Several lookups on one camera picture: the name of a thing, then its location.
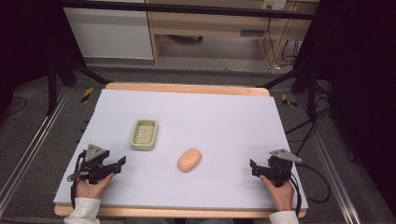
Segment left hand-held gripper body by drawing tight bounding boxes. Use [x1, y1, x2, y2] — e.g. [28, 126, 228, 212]
[77, 143, 116, 185]

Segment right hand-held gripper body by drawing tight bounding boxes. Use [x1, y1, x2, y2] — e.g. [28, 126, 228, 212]
[264, 147, 304, 189]

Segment small beige basket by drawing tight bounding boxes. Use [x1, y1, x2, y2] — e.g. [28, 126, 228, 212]
[129, 119, 159, 152]

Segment orange oval soap bar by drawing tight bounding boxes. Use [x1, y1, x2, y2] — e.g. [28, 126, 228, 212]
[177, 147, 203, 174]

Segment person's left hand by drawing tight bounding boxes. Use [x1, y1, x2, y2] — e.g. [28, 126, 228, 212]
[75, 172, 116, 201]

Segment person's right hand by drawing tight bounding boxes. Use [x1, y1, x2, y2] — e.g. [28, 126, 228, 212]
[259, 175, 295, 213]

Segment white table sheet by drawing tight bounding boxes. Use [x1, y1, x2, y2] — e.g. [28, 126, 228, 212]
[52, 89, 309, 213]

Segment yellow black striped tape marker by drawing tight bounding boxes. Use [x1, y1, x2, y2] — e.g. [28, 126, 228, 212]
[281, 93, 299, 109]
[80, 86, 94, 104]

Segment black stand leg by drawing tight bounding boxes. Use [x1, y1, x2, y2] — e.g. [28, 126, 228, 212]
[46, 55, 110, 117]
[256, 63, 318, 124]

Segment wooden table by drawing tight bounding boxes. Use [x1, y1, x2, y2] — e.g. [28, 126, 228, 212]
[53, 81, 308, 219]

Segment white cabinet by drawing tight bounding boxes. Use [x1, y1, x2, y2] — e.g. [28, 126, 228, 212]
[63, 7, 154, 61]

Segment light wooden desk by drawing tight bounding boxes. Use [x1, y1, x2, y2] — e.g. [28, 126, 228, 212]
[145, 0, 316, 69]

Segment white power strip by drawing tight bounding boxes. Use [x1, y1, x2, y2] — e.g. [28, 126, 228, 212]
[262, 0, 288, 11]

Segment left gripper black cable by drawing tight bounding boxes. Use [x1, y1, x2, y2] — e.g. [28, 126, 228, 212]
[66, 150, 87, 210]

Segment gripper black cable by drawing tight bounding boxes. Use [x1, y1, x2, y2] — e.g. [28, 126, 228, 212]
[66, 150, 87, 210]
[290, 162, 332, 217]

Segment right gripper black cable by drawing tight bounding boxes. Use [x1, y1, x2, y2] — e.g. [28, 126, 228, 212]
[290, 162, 332, 217]

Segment bundle of black floor cables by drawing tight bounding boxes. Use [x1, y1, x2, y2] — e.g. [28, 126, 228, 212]
[284, 78, 334, 157]

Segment metal floor rail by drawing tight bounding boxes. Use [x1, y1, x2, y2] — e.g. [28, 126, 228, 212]
[0, 87, 71, 217]
[295, 94, 362, 224]

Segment black hanging desk cables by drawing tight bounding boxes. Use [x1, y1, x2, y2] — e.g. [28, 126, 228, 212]
[262, 17, 301, 70]

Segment black metal frame bar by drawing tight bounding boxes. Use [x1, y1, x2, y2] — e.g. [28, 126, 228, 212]
[61, 0, 316, 21]

